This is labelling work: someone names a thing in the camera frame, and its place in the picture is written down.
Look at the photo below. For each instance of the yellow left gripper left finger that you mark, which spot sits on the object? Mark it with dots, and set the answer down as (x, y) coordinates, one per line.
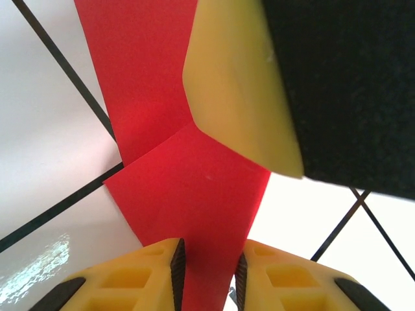
(129, 282)

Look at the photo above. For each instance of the red paper sheet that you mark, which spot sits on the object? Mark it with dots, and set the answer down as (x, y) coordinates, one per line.
(181, 181)

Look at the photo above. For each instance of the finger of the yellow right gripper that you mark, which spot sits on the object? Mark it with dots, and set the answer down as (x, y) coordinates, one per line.
(291, 81)

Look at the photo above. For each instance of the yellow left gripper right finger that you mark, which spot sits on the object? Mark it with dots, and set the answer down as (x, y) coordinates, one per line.
(291, 278)

